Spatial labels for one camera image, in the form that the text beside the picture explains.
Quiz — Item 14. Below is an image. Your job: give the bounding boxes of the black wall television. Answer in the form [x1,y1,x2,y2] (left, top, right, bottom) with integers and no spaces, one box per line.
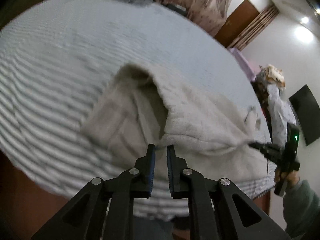
[289,85,320,146]

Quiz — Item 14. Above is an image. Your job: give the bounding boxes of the brown wooden door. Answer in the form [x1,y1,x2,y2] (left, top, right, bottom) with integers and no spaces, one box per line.
[214,0,259,48]

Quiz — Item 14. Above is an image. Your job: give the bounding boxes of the grey striped bed sheet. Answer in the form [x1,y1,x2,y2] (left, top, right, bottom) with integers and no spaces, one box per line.
[1,0,260,198]

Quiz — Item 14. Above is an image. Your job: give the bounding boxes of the lilac cloth covered furniture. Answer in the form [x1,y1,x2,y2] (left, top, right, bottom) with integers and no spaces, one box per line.
[228,48,256,82]

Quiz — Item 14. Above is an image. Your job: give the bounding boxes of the grey-green sleeved right forearm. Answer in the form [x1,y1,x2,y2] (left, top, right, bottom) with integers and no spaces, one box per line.
[283,180,319,239]

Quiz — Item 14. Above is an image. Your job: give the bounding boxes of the pile of clothes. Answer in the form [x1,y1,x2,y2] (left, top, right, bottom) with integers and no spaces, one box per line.
[251,64,296,146]

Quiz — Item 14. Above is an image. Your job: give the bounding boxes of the light grey fleece pant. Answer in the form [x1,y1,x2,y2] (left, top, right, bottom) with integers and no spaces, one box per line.
[81,64,268,182]

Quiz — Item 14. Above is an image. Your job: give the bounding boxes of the person's right hand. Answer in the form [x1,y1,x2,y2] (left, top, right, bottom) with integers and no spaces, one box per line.
[274,168,300,189]

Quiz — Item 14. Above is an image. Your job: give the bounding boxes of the brown striped curtain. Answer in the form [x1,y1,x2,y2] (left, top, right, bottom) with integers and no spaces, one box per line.
[228,5,279,51]

